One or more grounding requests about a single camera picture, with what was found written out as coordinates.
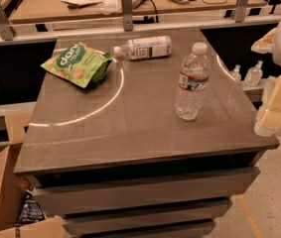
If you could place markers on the white labelled bottle lying down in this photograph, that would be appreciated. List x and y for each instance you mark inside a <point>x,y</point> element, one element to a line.
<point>145,48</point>

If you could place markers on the wooden desk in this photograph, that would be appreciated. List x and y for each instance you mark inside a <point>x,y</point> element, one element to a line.
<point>40,11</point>

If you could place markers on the small sanitizer bottle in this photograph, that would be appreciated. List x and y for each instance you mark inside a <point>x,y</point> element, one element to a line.
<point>254,74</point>
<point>235,73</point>

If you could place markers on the small sanitizer bottle left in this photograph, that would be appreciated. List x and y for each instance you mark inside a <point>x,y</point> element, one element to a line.
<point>235,73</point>

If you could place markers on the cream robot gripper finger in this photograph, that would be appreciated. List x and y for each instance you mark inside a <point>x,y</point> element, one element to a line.
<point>268,119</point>

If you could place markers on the small sanitizer bottle right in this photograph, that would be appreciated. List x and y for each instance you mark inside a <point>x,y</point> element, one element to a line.
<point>254,74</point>

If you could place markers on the dark blue snack bag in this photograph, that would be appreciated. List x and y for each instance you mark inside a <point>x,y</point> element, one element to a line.
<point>31,210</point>

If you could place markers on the cardboard box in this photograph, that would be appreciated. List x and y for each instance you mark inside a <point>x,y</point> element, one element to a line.
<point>12,188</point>

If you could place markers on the grey drawer cabinet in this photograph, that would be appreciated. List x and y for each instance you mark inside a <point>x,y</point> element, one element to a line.
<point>115,161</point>

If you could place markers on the green snack bag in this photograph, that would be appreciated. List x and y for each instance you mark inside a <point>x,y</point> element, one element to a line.
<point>79,64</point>

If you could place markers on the metal rail bracket right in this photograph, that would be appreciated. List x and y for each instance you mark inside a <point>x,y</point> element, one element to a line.
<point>239,13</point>

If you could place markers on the clear plastic water bottle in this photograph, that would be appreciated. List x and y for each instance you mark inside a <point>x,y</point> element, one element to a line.
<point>193,81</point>

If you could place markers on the metal rail bracket middle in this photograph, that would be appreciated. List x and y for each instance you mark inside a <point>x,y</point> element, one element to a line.
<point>127,19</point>

